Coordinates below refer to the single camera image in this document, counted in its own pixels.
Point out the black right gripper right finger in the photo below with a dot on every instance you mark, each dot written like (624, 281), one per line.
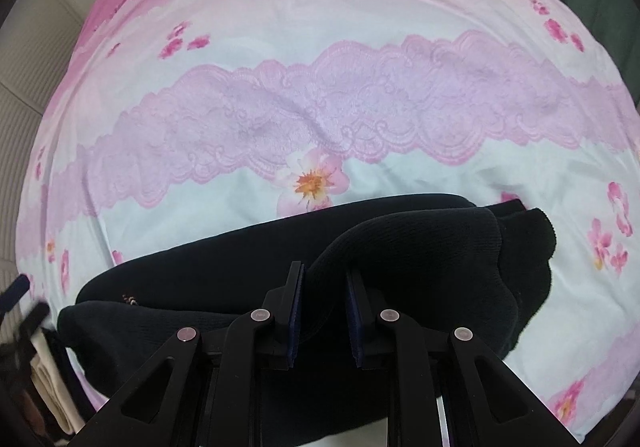
(445, 387)

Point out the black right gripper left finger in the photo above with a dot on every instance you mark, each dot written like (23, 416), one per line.
(199, 389)

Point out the black knit pants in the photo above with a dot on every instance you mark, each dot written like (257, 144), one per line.
(438, 259)

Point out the pink floral bed cover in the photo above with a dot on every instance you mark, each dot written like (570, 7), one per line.
(177, 120)

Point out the white louvered wardrobe door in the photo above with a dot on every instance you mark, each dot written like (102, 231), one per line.
(37, 40)

